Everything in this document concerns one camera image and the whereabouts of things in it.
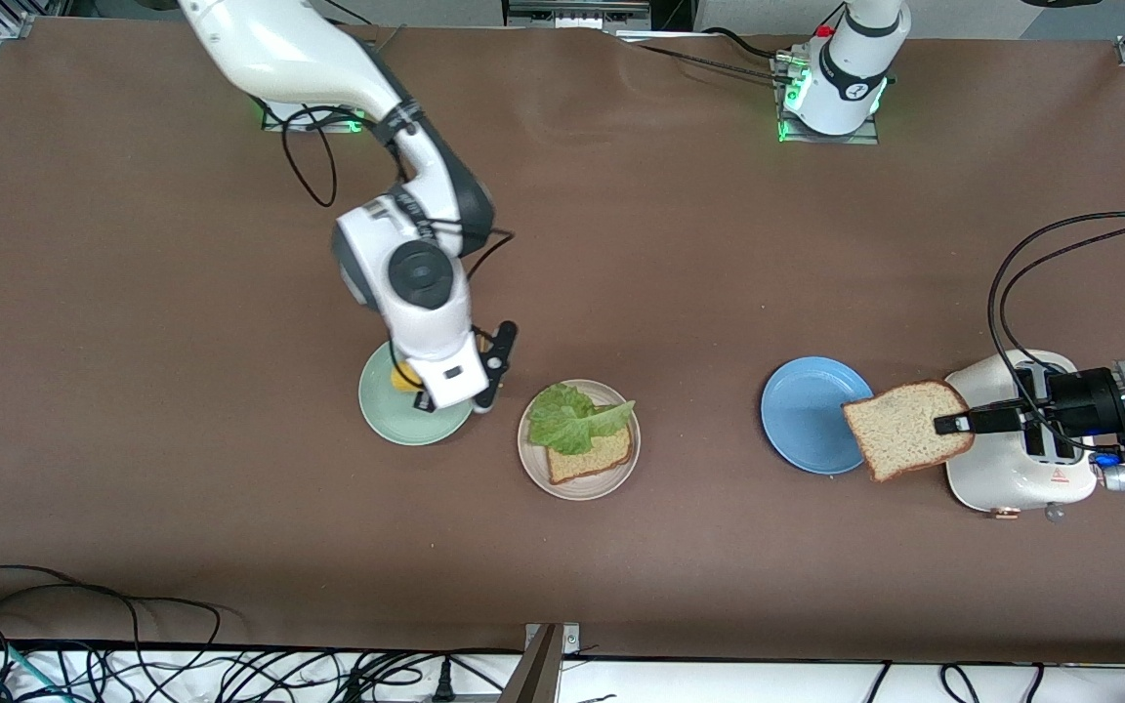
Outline brown bread slice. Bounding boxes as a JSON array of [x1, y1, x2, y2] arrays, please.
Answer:
[[842, 380, 976, 483], [547, 405, 635, 486]]

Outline green lettuce leaf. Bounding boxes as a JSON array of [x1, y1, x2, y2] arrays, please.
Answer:
[[526, 383, 638, 457]]

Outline mint green plate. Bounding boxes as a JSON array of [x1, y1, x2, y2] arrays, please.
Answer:
[[358, 337, 478, 447]]

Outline beige plate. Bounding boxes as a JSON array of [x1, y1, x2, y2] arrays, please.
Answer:
[[517, 379, 642, 502]]

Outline blue plate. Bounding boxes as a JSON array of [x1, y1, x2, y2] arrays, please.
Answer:
[[760, 355, 882, 476]]

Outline white two-slot toaster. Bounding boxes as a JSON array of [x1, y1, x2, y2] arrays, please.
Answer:
[[943, 349, 1099, 520]]

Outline grey metal equipment box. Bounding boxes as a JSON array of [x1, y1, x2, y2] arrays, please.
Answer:
[[502, 0, 654, 31]]

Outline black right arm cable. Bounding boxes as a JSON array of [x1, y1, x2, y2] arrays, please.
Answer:
[[280, 103, 516, 393]]

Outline metal table edge bracket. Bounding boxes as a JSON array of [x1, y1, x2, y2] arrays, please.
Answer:
[[499, 622, 581, 703]]

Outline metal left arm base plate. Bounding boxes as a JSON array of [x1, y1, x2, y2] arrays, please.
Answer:
[[774, 54, 881, 146]]

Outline black base power cable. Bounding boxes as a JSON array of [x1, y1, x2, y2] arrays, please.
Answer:
[[611, 27, 800, 81]]

